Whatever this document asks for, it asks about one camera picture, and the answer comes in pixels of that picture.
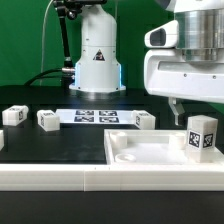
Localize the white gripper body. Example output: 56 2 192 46
144 20 224 103

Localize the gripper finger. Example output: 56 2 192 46
168 97 185 126

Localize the white square tabletop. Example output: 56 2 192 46
104 129 224 165

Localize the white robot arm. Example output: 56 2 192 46
70 0 224 115

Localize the white obstacle fence front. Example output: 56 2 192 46
0 164 224 192

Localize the white tag base sheet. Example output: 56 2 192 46
56 109 134 124

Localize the white block left edge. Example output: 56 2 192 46
0 130 4 151

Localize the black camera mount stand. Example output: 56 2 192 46
53 0 107 88

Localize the black cable bundle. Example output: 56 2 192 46
23 68 75 87

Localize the white cable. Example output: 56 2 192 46
39 0 55 87

